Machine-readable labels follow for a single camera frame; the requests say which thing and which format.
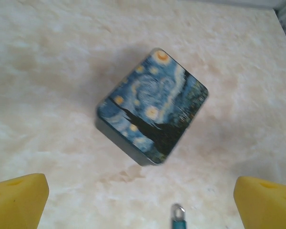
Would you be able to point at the small metal hook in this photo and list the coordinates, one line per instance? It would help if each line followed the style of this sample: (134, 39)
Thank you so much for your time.
(178, 219)

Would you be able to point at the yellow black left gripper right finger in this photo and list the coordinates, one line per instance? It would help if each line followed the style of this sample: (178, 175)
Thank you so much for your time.
(267, 205)

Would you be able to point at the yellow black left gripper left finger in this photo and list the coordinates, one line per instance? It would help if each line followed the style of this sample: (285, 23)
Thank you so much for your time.
(14, 202)

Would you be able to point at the starry night painted tin box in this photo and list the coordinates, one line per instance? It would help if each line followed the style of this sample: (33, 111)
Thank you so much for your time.
(152, 107)

